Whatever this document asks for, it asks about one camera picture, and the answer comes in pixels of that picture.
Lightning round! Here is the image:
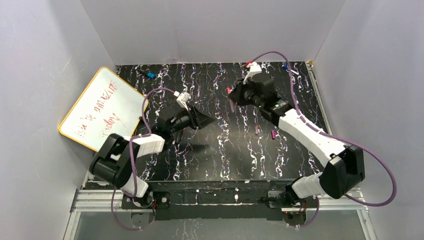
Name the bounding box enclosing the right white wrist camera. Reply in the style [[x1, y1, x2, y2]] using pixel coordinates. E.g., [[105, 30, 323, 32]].
[[242, 61, 262, 85]]

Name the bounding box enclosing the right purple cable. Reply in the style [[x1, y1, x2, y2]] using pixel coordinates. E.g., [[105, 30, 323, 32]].
[[246, 51, 398, 229]]

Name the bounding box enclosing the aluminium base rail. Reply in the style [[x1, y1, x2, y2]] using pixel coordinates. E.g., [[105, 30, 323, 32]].
[[70, 187, 369, 213]]

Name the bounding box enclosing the blue black marker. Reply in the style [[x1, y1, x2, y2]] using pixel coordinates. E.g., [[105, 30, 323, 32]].
[[139, 69, 156, 79]]

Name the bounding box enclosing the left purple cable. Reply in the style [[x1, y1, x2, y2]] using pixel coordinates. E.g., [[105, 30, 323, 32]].
[[110, 87, 181, 232]]

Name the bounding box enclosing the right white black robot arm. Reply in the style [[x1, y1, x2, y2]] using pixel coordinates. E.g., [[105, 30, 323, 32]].
[[228, 73, 365, 203]]

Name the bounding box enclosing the yellow framed whiteboard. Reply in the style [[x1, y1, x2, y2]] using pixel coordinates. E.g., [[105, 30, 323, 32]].
[[58, 66, 149, 152]]

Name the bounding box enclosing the purple cable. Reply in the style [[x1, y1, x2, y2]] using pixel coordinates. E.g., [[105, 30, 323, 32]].
[[110, 87, 181, 232], [246, 51, 398, 229]]

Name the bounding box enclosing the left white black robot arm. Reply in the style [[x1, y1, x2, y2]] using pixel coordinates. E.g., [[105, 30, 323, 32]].
[[89, 105, 215, 199]]

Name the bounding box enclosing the blue capped white marker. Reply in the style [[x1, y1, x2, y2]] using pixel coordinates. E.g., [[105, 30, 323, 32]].
[[283, 65, 299, 76]]

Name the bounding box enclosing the pink marker pen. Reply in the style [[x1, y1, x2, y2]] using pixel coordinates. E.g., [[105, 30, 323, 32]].
[[226, 86, 235, 113]]

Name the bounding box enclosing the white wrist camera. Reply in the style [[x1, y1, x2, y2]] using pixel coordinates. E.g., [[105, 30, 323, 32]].
[[242, 61, 262, 85], [176, 91, 191, 110]]

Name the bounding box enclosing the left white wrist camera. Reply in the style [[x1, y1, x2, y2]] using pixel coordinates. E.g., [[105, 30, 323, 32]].
[[176, 91, 191, 110]]

